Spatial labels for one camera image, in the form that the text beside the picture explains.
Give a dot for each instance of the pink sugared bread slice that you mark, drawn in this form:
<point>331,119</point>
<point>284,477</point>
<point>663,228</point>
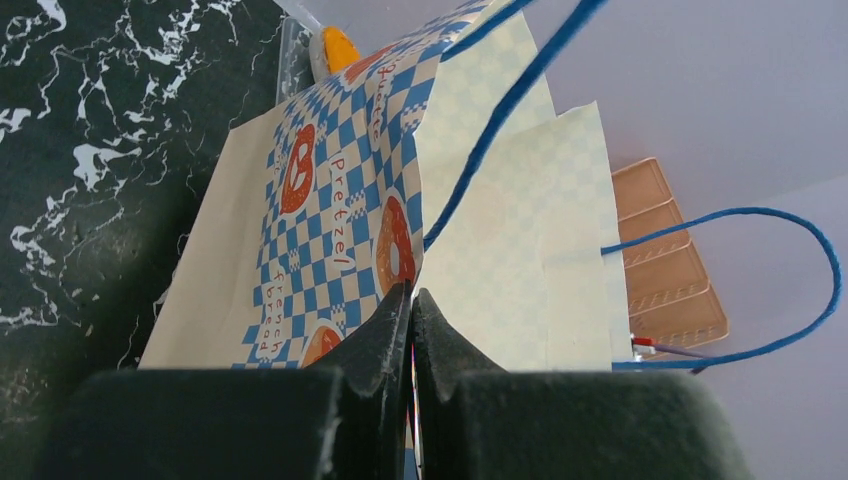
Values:
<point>331,51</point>

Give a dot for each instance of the brown checkered paper bag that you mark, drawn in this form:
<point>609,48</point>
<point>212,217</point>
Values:
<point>317,208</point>

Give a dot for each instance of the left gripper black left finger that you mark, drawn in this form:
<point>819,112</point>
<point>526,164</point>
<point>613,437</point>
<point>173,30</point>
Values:
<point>342,417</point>

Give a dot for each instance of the pink file organizer rack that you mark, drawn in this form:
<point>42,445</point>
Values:
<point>671,300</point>

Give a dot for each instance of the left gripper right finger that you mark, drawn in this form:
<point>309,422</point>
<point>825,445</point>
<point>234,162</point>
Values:
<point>479,421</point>

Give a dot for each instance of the clear plastic tray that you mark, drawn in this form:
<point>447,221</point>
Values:
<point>294,65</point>

